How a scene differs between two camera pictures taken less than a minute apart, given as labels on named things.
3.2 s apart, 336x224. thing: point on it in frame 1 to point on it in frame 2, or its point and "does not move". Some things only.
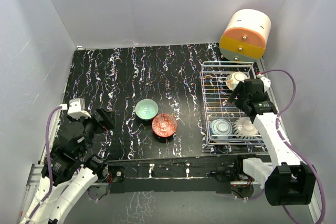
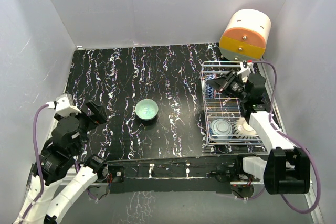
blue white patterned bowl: x=221 y=127 does not move
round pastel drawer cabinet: x=245 y=35 does not move
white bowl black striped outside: x=244 y=126 does not move
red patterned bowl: x=164 y=125 to x=208 y=91
